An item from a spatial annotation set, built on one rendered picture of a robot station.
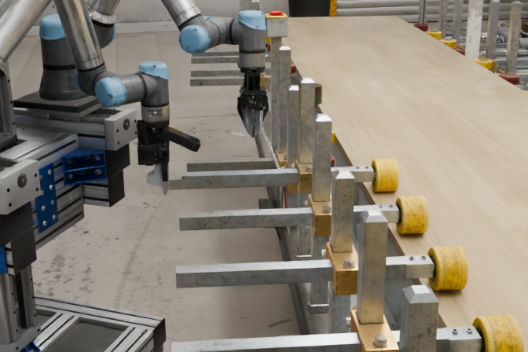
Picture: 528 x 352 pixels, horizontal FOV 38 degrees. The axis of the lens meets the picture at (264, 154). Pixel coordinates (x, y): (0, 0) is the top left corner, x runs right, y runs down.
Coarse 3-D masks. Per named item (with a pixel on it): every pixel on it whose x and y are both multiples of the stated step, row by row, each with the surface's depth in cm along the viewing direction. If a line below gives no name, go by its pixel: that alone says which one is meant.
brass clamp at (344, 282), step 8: (328, 248) 142; (352, 248) 142; (328, 256) 142; (336, 256) 139; (344, 256) 139; (352, 256) 139; (336, 264) 136; (336, 272) 134; (344, 272) 134; (352, 272) 134; (336, 280) 135; (344, 280) 135; (352, 280) 135; (336, 288) 135; (344, 288) 135; (352, 288) 135
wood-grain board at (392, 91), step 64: (320, 64) 333; (384, 64) 332; (448, 64) 331; (384, 128) 241; (448, 128) 240; (512, 128) 240; (384, 192) 188; (448, 192) 188; (512, 192) 188; (512, 256) 155; (448, 320) 132
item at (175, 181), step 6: (174, 180) 209; (180, 180) 210; (174, 186) 210; (180, 186) 210; (222, 186) 211; (228, 186) 211; (234, 186) 211; (240, 186) 212; (246, 186) 212; (252, 186) 212; (258, 186) 212; (264, 186) 212; (270, 186) 212
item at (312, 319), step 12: (252, 120) 334; (264, 120) 323; (264, 144) 292; (264, 156) 278; (276, 192) 244; (276, 204) 235; (288, 240) 210; (288, 252) 203; (300, 288) 184; (300, 300) 179; (300, 312) 177; (312, 312) 172; (324, 312) 173; (300, 324) 177; (312, 324) 168; (324, 324) 168
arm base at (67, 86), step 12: (48, 72) 221; (60, 72) 220; (72, 72) 221; (48, 84) 221; (60, 84) 220; (72, 84) 221; (48, 96) 221; (60, 96) 220; (72, 96) 221; (84, 96) 224
